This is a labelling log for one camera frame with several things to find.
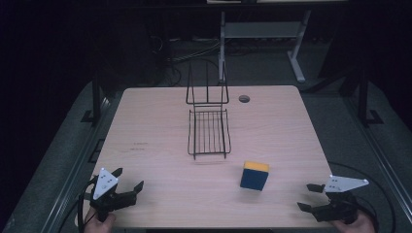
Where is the black metal stand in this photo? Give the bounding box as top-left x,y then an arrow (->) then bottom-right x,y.
354,69 -> 385,128
80,69 -> 113,125

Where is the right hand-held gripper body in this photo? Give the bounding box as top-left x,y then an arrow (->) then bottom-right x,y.
311,175 -> 370,225

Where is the bundle of floor cables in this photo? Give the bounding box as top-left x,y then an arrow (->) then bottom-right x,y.
147,33 -> 224,86

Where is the white metal desk frame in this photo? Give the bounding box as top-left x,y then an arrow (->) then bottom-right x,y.
218,9 -> 313,84

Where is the person's right hand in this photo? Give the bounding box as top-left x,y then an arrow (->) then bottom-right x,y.
329,210 -> 377,233

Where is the black wire rack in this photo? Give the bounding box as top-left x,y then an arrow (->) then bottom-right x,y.
185,61 -> 232,161

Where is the black cable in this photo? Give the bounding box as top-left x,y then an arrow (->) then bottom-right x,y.
57,181 -> 98,233
326,160 -> 397,233

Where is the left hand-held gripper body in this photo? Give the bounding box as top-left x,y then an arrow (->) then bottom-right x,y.
87,167 -> 138,223

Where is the blue and yellow box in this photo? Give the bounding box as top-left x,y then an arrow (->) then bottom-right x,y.
239,160 -> 270,192

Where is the person's left hand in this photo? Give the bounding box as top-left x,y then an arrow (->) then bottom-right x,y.
83,207 -> 117,233

